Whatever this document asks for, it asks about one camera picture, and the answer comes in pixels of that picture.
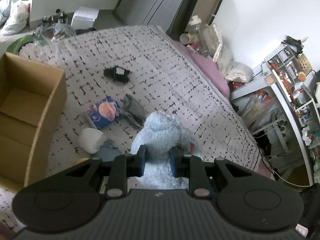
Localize light blue plush toy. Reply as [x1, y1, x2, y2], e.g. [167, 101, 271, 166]
[131, 111, 204, 190]

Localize white soft roll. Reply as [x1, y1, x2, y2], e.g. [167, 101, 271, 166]
[78, 128, 107, 154]

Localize blue tissue pack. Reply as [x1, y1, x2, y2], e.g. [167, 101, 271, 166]
[85, 96, 121, 130]

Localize black fuzzy item white tag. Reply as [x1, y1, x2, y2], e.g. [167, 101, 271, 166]
[104, 66, 131, 83]

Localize blue-grey cloth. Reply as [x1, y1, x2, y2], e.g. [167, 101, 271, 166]
[91, 139, 123, 162]

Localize white black patterned bedspread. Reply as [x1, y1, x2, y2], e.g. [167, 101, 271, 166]
[1, 26, 260, 228]

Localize pink pillow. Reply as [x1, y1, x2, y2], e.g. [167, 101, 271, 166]
[175, 41, 230, 99]

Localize brown cardboard box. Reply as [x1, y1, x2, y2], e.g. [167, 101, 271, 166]
[1, 53, 67, 193]

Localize paper cup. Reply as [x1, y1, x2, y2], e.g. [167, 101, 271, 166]
[179, 33, 194, 45]

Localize clear plastic bottle white cap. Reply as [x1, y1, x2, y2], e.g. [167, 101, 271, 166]
[188, 15, 209, 57]

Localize white desk shelf unit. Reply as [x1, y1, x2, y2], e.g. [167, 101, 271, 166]
[231, 36, 319, 189]

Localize silver box on floor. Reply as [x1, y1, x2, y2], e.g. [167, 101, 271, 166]
[71, 7, 99, 29]

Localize clear plastic bag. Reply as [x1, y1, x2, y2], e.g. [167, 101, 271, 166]
[33, 22, 76, 46]

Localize green leaf-shaped mat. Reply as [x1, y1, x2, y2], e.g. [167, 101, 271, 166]
[6, 35, 33, 55]

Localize grey door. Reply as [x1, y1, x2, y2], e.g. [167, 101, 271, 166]
[114, 0, 190, 35]

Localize white plastic bag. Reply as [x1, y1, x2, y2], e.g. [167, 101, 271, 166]
[1, 1, 30, 36]

